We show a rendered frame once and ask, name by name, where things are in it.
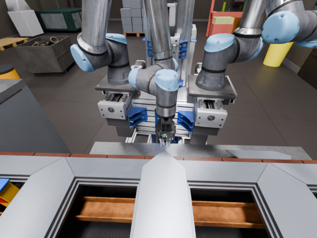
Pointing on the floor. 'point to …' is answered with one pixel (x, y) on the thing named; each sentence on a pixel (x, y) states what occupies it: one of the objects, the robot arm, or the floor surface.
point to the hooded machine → (24, 19)
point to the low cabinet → (60, 20)
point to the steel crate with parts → (47, 55)
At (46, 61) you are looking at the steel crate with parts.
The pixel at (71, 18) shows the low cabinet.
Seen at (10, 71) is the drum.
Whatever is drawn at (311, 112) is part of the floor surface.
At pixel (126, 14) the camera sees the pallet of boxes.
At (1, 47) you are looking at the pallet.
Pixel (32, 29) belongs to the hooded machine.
